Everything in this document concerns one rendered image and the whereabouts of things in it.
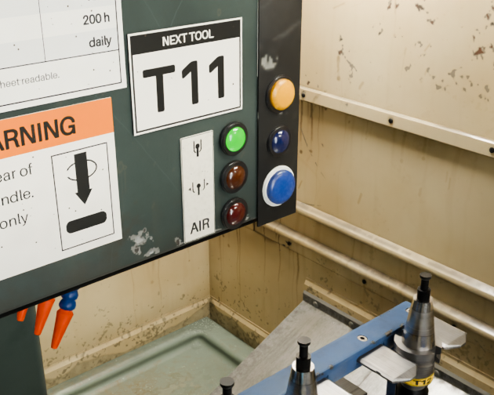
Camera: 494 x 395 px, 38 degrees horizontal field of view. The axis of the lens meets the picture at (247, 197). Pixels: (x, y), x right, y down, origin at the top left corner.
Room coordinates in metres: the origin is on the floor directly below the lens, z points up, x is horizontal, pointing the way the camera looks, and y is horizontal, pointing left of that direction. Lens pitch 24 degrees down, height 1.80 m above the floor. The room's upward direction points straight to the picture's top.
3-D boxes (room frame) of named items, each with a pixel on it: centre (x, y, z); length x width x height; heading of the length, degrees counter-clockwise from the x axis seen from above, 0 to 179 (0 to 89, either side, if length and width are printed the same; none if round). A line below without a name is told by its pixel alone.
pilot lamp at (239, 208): (0.53, 0.01, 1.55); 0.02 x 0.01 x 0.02; 131
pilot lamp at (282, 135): (0.56, -0.03, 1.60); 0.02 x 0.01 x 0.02; 131
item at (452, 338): (0.85, -0.27, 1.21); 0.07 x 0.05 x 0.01; 41
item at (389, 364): (0.78, -0.19, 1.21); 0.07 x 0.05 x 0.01; 41
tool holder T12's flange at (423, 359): (0.81, -0.23, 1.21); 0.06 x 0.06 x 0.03
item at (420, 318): (0.81, -0.23, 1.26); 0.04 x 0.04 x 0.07
